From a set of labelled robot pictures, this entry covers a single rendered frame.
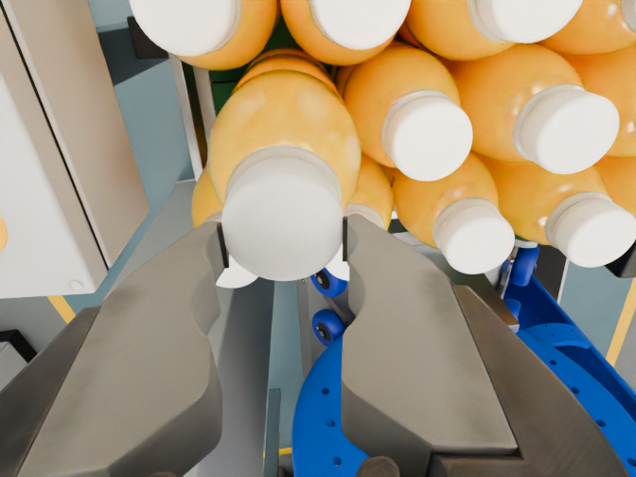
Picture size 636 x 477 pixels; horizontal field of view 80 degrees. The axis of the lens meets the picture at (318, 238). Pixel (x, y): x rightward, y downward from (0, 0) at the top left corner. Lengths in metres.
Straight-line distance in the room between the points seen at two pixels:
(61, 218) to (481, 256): 0.22
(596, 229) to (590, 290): 1.87
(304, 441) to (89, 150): 0.26
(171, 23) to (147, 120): 1.22
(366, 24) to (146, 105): 1.24
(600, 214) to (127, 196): 0.29
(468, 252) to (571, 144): 0.07
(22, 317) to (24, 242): 1.86
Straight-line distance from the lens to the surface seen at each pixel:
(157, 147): 1.42
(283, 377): 2.06
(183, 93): 0.31
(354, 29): 0.18
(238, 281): 0.23
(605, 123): 0.23
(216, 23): 0.18
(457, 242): 0.23
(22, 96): 0.22
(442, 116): 0.19
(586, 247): 0.27
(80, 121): 0.25
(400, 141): 0.19
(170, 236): 1.08
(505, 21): 0.19
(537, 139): 0.22
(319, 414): 0.36
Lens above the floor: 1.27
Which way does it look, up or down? 58 degrees down
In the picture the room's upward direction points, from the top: 174 degrees clockwise
